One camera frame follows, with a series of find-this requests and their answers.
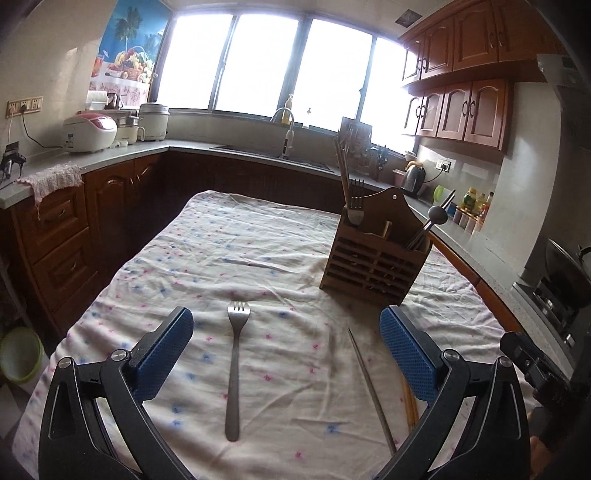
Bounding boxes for metal chopstick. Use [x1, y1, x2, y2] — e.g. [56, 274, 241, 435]
[347, 327, 398, 456]
[416, 188, 458, 247]
[409, 220, 435, 253]

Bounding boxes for steel electric kettle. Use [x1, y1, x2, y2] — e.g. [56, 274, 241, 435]
[404, 164, 428, 195]

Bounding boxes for pink white rice cooker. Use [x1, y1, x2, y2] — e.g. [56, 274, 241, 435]
[62, 111, 119, 154]

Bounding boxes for gas stove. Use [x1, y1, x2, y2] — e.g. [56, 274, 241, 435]
[512, 272, 583, 352]

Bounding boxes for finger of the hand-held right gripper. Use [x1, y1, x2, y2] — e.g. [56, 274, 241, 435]
[501, 331, 544, 385]

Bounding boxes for pink knitted cloth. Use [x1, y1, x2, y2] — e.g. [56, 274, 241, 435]
[16, 164, 85, 220]

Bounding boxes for small black device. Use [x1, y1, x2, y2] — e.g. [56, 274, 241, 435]
[0, 142, 27, 179]

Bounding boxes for metal ladle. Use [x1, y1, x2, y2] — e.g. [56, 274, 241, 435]
[406, 205, 447, 252]

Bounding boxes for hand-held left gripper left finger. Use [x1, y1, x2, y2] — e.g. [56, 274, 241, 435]
[38, 306, 195, 480]

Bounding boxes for steel kitchen sink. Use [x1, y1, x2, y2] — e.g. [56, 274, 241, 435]
[210, 144, 336, 174]

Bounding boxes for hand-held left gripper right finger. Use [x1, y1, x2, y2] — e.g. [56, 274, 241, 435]
[373, 305, 531, 480]

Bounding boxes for fruit wall poster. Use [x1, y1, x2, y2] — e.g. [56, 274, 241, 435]
[89, 0, 169, 110]

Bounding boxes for silver rice cooker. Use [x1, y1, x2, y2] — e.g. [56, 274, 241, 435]
[139, 102, 171, 143]

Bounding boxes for steel range hood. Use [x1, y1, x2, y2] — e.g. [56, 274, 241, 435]
[536, 53, 585, 89]

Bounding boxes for kitchen window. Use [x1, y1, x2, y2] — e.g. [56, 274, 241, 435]
[154, 11, 410, 142]

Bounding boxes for floral white tablecloth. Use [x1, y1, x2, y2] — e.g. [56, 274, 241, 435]
[11, 189, 541, 480]

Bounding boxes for wooden utensil holder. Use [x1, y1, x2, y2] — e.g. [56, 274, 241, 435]
[320, 187, 433, 306]

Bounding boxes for kitchen faucet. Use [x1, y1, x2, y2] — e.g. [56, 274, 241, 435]
[270, 107, 296, 160]

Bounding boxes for wooden base cabinets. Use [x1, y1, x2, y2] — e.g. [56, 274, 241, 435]
[0, 150, 527, 337]

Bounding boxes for wall power outlet strip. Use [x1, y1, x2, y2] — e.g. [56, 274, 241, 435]
[6, 96, 44, 116]

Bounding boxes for wooden chopstick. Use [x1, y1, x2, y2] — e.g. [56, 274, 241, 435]
[333, 137, 350, 210]
[338, 141, 354, 210]
[400, 378, 413, 437]

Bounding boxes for white food steamer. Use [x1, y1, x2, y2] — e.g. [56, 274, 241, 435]
[115, 115, 141, 145]

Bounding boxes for black power cable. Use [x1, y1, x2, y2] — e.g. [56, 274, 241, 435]
[7, 113, 66, 151]

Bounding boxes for wooden wall cabinets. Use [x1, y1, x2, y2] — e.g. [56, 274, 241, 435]
[399, 0, 570, 153]

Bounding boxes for black wok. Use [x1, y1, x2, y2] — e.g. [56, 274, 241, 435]
[545, 237, 591, 283]

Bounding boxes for green plastic bucket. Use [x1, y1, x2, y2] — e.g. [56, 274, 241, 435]
[0, 327, 45, 384]

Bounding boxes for metal dish rack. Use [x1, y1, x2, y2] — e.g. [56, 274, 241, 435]
[339, 116, 374, 153]

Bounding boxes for person's right hand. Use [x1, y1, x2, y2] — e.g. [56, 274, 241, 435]
[529, 410, 561, 469]

